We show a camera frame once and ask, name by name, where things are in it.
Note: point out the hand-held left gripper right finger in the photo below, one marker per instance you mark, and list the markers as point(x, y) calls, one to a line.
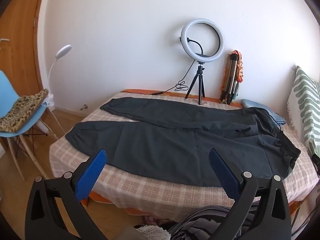
point(225, 172)

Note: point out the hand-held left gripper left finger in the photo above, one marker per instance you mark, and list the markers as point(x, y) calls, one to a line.
point(92, 170)

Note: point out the dark grey pants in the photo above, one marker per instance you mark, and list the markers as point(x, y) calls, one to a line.
point(162, 142)

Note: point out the plaid-covered table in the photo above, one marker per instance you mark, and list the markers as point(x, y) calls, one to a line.
point(140, 187)

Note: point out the person's striped clothing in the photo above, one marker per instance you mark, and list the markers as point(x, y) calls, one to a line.
point(205, 220)

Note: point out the metal door stop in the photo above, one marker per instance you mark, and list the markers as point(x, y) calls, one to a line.
point(83, 107)

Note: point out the white cylinder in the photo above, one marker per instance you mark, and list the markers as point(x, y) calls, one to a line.
point(43, 127)

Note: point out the green patterned white pillow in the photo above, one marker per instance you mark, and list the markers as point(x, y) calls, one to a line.
point(305, 97)

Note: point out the light blue folded cloth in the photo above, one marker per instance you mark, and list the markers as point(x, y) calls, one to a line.
point(250, 103)

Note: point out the white fluffy cloth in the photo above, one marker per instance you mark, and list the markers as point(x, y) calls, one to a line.
point(152, 232)

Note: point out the leopard print cushion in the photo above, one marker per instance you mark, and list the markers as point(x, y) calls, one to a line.
point(22, 107)

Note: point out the folded metal tripod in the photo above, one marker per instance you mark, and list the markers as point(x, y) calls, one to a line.
point(231, 75)

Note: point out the orange patterned cloth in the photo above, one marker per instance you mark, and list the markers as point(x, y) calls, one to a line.
point(240, 67)

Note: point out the blue chair with wooden legs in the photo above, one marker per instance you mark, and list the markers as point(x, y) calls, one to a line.
point(5, 92)

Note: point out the white clip lamp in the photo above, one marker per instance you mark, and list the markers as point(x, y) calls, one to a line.
point(63, 50)

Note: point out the wooden door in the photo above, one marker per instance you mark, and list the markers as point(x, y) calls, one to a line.
point(20, 42)

